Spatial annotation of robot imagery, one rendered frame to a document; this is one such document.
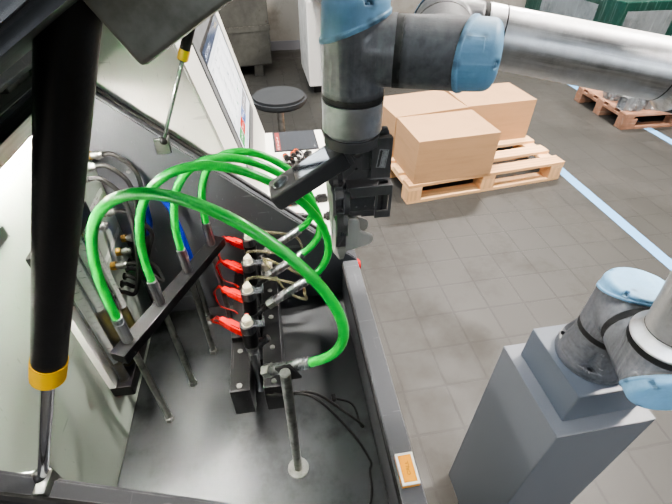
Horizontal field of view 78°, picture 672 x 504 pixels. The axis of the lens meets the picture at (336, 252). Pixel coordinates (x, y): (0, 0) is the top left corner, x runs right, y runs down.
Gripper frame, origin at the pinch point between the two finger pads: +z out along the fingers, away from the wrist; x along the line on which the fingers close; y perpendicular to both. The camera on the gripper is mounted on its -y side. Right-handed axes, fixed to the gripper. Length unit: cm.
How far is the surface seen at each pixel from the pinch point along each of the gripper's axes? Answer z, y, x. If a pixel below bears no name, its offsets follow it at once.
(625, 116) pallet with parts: 112, 312, 277
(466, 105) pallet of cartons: 78, 136, 241
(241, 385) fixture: 26.0, -18.6, -5.0
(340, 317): -4.2, -2.0, -16.9
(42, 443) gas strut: -13.5, -26.0, -32.9
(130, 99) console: -14, -34, 34
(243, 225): -15.8, -12.0, -12.3
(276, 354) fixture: 26.2, -11.9, 1.1
